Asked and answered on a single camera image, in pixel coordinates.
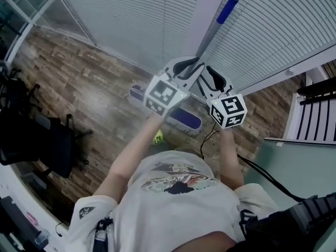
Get thick black cable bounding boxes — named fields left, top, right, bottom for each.
left=237, top=153, right=305, bottom=203

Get black harness strap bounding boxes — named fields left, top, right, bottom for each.
left=90, top=214, right=114, bottom=252
left=238, top=207, right=262, bottom=243

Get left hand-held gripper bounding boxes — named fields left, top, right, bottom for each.
left=143, top=56, right=206, bottom=118

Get person's right forearm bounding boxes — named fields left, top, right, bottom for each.
left=219, top=127, right=245, bottom=188

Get black slatted rack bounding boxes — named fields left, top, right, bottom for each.
left=296, top=59, right=336, bottom=144

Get blue-handled mop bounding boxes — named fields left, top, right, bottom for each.
left=128, top=0, right=239, bottom=137

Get small clear plastic container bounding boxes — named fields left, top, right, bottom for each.
left=33, top=229, right=51, bottom=249

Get white curved office desk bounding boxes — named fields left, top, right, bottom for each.
left=0, top=164, right=70, bottom=252

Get black office chair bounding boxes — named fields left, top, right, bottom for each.
left=0, top=113, right=93, bottom=179

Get black chest-mounted device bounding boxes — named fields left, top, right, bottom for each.
left=245, top=192, right=336, bottom=252

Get white printed t-shirt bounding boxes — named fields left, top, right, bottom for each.
left=64, top=150, right=279, bottom=252

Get wooden floor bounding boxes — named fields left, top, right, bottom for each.
left=9, top=25, right=309, bottom=229

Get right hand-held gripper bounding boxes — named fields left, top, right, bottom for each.
left=196, top=66, right=248, bottom=129

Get person's left forearm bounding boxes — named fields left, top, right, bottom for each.
left=93, top=113, right=165, bottom=202

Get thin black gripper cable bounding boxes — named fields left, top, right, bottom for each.
left=200, top=122, right=221, bottom=160

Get small pink desk item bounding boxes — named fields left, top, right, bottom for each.
left=27, top=212, right=39, bottom=227

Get office chair with headrest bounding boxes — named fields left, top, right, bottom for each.
left=0, top=68, right=43, bottom=115

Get white venetian blinds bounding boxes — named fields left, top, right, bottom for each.
left=202, top=0, right=336, bottom=92
left=61, top=0, right=230, bottom=72

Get black monitor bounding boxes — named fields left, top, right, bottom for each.
left=0, top=195, right=36, bottom=251

